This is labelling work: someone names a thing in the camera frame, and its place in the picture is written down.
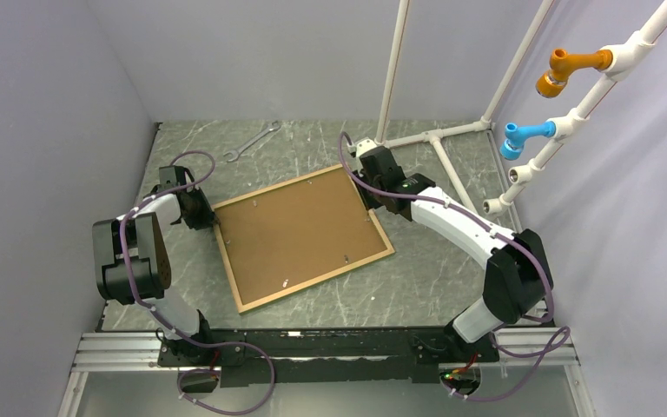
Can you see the white PVC pipe rack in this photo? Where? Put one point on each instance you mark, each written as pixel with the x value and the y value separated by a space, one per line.
pixel 632 29

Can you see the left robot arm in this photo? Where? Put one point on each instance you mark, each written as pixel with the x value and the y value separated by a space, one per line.
pixel 132 263

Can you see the silver open-end wrench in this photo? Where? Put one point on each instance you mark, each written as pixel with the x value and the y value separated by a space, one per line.
pixel 234 154

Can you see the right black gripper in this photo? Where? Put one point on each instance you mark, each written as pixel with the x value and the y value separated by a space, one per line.
pixel 368 201

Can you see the blue pipe fitting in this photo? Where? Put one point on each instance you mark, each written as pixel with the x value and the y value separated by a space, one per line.
pixel 516 137

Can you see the orange pipe fitting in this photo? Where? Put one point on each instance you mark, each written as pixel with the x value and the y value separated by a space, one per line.
pixel 563 64

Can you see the aluminium extrusion frame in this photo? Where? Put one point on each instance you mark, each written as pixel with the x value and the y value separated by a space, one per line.
pixel 538 373

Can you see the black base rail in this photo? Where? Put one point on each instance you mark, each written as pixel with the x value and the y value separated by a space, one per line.
pixel 251 356

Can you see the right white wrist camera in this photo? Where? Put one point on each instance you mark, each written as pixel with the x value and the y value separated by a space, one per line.
pixel 360 147

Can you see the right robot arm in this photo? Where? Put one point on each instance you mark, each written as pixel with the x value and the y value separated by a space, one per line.
pixel 517 274

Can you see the green wooden photo frame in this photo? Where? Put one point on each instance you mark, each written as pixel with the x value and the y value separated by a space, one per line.
pixel 306 230

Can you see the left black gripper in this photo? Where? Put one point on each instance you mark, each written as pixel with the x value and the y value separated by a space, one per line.
pixel 207 218

